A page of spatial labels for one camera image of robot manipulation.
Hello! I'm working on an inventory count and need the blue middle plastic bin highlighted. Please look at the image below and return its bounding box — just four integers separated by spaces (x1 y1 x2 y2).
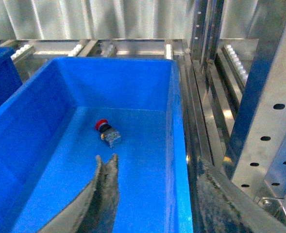
0 47 22 106

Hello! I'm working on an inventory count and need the red mushroom push button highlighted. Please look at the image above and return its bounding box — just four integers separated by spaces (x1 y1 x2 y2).
95 119 121 148

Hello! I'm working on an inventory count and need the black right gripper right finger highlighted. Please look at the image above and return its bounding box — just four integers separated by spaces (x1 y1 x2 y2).
196 159 286 233

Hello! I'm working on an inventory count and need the metal roller rack frame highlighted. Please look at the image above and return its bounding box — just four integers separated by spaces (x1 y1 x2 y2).
0 0 286 226

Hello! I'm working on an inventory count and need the blue plastic bin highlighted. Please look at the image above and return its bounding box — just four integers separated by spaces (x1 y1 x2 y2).
0 47 22 106
0 58 193 233

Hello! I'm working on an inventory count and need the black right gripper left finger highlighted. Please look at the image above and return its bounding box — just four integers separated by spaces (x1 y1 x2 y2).
39 153 120 233

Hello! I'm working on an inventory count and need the blue right plastic bin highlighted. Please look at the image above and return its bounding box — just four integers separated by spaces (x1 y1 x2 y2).
0 58 193 233

